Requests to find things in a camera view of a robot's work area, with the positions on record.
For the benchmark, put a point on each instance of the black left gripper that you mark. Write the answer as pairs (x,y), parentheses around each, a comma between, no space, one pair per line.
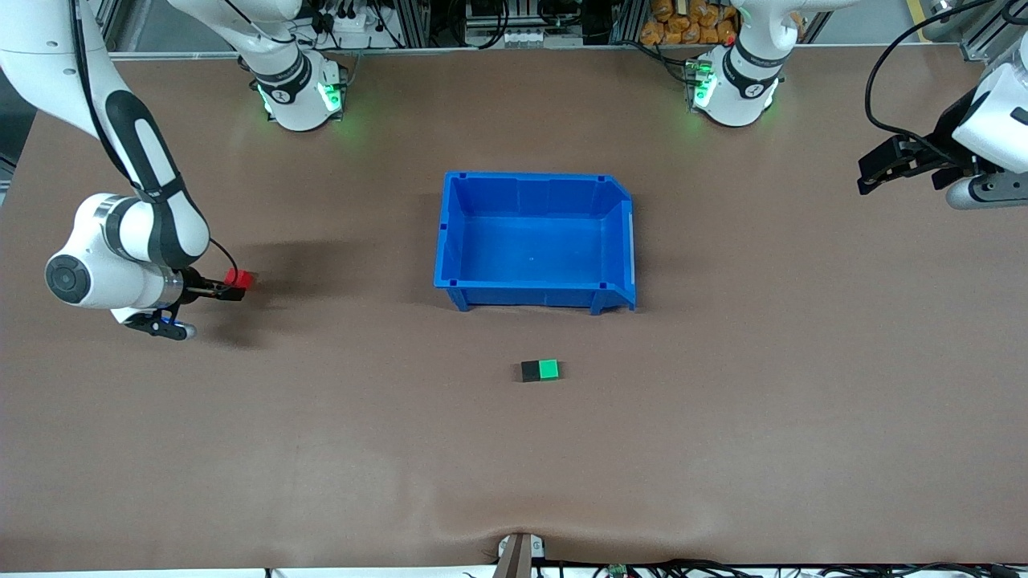
(944,142)

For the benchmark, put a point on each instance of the metal table edge clamp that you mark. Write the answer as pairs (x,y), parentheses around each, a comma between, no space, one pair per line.
(514,562)

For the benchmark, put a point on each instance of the small red cube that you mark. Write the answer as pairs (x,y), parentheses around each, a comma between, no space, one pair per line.
(239,277)

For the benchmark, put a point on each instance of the small green cube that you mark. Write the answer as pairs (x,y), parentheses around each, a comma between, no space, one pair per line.
(548,369)

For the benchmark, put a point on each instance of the blue plastic storage bin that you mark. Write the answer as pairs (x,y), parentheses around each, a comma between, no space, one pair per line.
(530,257)

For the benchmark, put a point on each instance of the white power strip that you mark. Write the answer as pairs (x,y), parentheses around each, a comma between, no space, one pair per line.
(353,28)

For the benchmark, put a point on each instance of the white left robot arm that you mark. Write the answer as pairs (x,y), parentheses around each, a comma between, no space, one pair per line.
(739,88)

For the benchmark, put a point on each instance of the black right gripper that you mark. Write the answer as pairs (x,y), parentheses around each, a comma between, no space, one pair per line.
(193,284)

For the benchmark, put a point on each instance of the bag of orange items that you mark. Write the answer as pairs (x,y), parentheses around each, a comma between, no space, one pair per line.
(683,24)

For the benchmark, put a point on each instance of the aluminium frame profile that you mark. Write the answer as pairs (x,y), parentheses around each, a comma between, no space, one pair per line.
(108,24)
(992,36)
(626,20)
(409,24)

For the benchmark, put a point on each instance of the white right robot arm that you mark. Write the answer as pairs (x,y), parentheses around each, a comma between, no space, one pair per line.
(120,281)

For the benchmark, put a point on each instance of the brown table mat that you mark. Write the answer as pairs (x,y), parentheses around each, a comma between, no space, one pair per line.
(241,449)

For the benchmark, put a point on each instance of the small black cube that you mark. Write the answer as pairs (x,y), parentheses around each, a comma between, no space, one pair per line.
(530,372)

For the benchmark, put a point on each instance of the black control unit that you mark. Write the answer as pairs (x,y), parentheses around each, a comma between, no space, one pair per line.
(522,16)

